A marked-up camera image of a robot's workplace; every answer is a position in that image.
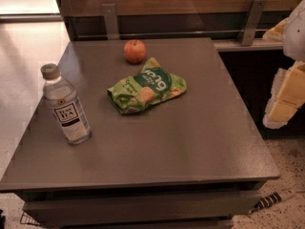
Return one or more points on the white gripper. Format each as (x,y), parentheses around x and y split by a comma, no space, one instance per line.
(295,35)

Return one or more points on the clear plastic tea bottle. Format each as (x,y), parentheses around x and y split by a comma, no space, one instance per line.
(64,103)

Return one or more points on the green snack bag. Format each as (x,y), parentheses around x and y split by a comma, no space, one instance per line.
(152,86)

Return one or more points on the red apple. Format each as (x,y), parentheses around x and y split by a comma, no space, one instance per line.
(134,51)

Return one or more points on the grey table drawer unit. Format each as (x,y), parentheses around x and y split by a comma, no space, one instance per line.
(204,206)

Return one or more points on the right metal bracket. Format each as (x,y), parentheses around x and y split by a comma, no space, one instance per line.
(247,34)

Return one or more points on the metal bracket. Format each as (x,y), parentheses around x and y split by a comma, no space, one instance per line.
(247,34)
(111,23)

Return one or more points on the wooden wall shelf panel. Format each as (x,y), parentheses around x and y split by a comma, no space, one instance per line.
(218,19)

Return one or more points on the left metal bracket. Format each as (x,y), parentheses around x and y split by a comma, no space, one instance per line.
(111,23)

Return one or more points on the wire rack corner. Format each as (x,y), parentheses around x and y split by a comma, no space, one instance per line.
(28,220)

